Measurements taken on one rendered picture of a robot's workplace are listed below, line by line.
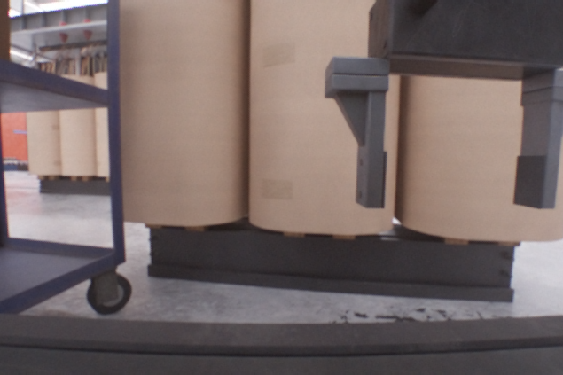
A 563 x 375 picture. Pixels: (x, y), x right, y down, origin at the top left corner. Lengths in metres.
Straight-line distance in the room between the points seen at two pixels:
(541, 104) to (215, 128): 0.69
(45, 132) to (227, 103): 2.92
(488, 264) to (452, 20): 0.84
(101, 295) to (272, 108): 0.61
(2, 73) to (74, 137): 2.71
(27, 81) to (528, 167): 0.69
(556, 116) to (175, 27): 0.79
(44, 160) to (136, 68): 2.79
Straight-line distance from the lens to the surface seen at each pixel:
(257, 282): 0.92
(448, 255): 0.95
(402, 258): 0.92
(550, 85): 0.29
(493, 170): 0.80
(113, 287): 0.84
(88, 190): 3.47
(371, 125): 0.21
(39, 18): 14.00
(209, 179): 0.80
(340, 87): 0.21
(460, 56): 0.23
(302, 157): 0.71
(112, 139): 0.78
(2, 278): 0.86
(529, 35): 0.27
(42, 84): 0.67
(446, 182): 0.79
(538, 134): 0.29
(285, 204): 0.72
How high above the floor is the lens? 0.39
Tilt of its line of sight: 6 degrees down
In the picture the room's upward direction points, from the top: 1 degrees clockwise
